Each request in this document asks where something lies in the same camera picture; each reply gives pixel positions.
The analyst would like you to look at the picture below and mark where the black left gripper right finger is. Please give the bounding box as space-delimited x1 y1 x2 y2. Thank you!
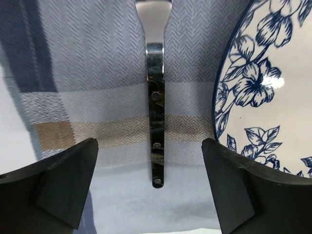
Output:
202 138 312 234

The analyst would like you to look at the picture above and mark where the fork with dark handle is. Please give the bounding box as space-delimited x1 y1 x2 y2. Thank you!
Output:
135 0 173 189

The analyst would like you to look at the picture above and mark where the blue beige patterned cloth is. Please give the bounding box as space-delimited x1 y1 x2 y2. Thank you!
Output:
0 0 248 234

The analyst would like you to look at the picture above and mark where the blue floral ceramic plate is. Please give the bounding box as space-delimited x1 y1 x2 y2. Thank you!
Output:
213 0 312 178

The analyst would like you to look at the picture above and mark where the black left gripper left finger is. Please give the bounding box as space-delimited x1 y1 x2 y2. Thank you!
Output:
0 138 98 234

